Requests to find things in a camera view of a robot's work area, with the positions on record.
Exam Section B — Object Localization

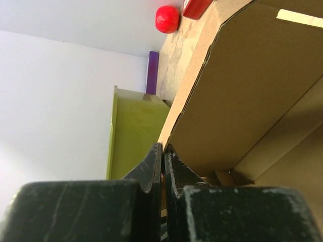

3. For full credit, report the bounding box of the red apple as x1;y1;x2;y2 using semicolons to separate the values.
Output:
155;5;180;34

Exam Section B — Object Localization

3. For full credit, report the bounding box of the purple flat box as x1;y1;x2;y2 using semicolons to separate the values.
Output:
145;51;159;95

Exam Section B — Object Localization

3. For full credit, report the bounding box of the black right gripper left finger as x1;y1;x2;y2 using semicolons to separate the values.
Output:
1;143;162;241

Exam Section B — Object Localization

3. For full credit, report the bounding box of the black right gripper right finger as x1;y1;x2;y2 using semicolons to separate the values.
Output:
164;145;322;241

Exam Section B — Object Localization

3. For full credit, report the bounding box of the red rectangular carton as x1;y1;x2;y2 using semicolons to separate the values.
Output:
182;0;213;20

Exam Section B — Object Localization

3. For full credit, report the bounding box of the olive green plastic bin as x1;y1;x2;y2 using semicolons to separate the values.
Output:
106;86;170;179

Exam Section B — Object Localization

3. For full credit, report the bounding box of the cardboard box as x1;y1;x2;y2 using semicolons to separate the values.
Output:
159;1;322;234

